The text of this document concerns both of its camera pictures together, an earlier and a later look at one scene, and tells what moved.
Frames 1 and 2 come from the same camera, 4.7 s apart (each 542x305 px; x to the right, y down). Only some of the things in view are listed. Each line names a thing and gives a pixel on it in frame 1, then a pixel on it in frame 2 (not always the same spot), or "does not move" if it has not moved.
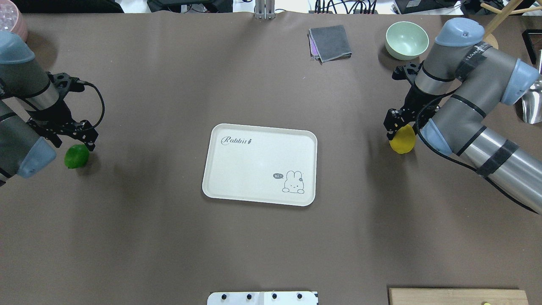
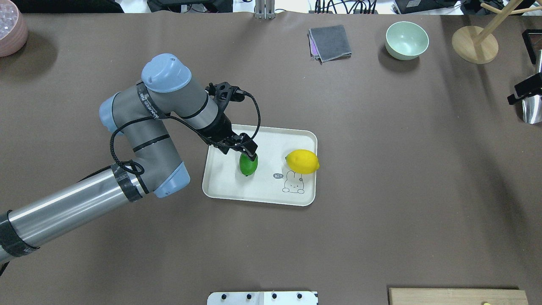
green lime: x=76 y=156 to x=247 y=166
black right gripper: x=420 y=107 to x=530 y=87
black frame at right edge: x=529 y=45 does not move
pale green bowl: x=405 y=40 does not move
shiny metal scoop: x=532 y=105 does not move
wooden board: x=457 y=296 does not move
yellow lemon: x=404 y=140 to x=302 y=161
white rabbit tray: x=260 y=164 does not move
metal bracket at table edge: x=265 y=9 does not move
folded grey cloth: x=327 y=43 does not move
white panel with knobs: x=263 y=298 does not move
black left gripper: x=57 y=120 to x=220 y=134
